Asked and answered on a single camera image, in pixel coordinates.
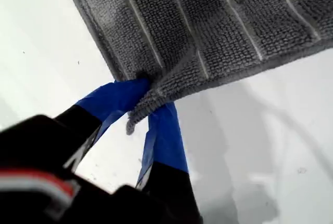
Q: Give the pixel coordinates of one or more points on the grey striped towel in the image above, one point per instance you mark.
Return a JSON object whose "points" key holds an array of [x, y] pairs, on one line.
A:
{"points": [[208, 26]]}

